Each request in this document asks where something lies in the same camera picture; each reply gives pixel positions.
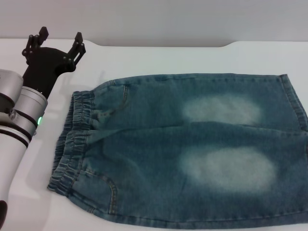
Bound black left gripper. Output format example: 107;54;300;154
22;26;87;100

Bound blue denim shorts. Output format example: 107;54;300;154
47;73;308;231

